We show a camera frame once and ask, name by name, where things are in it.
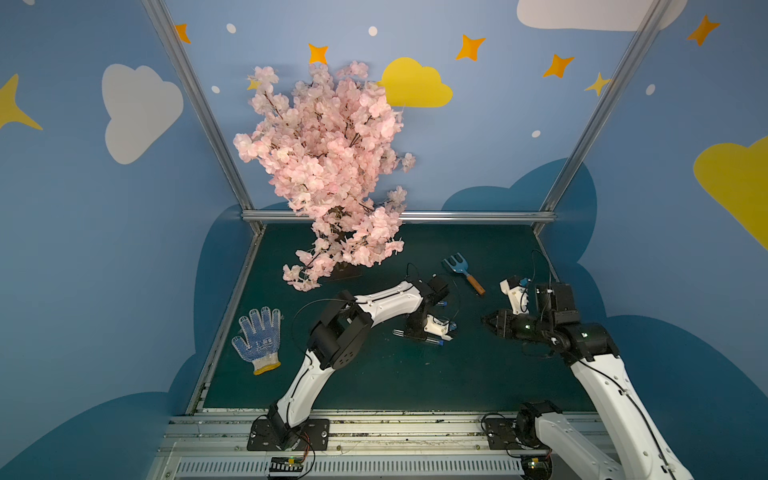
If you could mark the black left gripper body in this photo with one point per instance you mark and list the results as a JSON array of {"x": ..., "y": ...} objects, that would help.
[{"x": 417, "y": 327}]

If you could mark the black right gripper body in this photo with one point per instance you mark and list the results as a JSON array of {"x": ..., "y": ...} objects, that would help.
[{"x": 507, "y": 324}]

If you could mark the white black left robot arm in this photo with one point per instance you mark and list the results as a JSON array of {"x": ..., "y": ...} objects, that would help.
[{"x": 337, "y": 338}]

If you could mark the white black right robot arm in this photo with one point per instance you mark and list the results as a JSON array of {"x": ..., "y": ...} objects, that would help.
[{"x": 642, "y": 451}]

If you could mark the blue toy garden fork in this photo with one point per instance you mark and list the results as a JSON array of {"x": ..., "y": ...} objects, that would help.
[{"x": 458, "y": 264}]

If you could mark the right controller board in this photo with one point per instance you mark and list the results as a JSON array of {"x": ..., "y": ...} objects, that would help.
[{"x": 536, "y": 468}]

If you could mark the controller board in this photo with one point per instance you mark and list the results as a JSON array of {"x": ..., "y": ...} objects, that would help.
[
  {"x": 536, "y": 468},
  {"x": 285, "y": 466}
]

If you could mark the blue dotted work glove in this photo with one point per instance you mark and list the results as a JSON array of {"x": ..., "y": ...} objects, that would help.
[{"x": 259, "y": 338}]

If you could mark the pink cherry blossom tree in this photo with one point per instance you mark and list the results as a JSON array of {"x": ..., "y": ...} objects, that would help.
[{"x": 325, "y": 148}]

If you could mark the left controller board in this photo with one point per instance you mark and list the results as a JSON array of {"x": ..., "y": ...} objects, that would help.
[{"x": 285, "y": 466}]

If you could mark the dark tree base plate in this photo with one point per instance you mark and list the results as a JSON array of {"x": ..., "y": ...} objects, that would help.
[{"x": 343, "y": 271}]

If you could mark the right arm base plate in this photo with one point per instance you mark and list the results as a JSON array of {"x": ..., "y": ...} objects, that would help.
[{"x": 501, "y": 435}]

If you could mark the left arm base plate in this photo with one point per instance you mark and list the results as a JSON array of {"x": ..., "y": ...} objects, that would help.
[{"x": 267, "y": 435}]

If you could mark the aluminium front rail base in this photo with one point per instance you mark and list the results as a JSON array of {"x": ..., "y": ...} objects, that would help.
[{"x": 211, "y": 444}]

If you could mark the aluminium frame post right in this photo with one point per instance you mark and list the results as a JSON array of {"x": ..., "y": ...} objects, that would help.
[{"x": 645, "y": 35}]

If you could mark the aluminium frame post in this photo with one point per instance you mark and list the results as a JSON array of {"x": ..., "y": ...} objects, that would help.
[
  {"x": 161, "y": 20},
  {"x": 645, "y": 35}
]

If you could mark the aluminium frame post left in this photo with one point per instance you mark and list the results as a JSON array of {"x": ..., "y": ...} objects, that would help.
[{"x": 161, "y": 20}]

